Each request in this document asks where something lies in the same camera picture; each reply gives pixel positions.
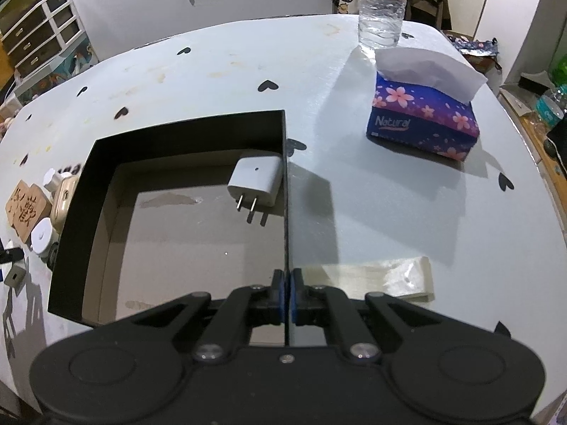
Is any white drawer cabinet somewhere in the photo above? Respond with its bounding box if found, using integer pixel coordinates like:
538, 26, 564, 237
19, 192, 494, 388
0, 0, 86, 83

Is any water bottle teal label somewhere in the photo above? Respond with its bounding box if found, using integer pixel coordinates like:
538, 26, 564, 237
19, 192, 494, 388
534, 86, 567, 131

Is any clear plastic strip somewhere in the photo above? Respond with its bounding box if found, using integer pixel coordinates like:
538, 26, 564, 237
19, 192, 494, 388
303, 256, 436, 300

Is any green plastic bag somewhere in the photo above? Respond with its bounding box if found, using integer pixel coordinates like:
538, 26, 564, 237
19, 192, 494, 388
548, 55, 567, 91

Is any purple floral tissue pack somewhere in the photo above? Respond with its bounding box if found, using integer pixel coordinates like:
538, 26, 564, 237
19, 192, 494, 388
366, 47, 489, 163

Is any white plug charger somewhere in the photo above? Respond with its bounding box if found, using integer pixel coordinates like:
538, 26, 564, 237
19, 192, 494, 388
227, 151, 284, 225

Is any engraved wooden sign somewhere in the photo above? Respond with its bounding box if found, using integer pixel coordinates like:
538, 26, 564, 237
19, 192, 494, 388
5, 180, 47, 240

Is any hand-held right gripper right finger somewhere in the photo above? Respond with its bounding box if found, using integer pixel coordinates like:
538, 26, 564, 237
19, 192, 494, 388
290, 267, 449, 362

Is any white round puck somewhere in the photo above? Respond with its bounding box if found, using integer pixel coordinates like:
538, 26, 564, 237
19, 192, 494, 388
30, 219, 56, 251

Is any blue patterned cloth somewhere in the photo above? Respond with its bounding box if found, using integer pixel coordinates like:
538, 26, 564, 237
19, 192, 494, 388
449, 35, 501, 59

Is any black cardboard box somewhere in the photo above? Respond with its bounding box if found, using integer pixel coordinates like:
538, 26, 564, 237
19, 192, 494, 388
47, 109, 294, 348

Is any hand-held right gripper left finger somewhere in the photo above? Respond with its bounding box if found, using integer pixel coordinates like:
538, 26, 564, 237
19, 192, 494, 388
116, 269, 286, 362

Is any small white adapter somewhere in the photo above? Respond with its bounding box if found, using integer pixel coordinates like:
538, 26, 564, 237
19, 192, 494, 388
43, 168, 67, 189

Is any clear water bottle red label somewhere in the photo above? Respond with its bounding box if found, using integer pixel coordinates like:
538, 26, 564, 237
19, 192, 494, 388
357, 0, 414, 49

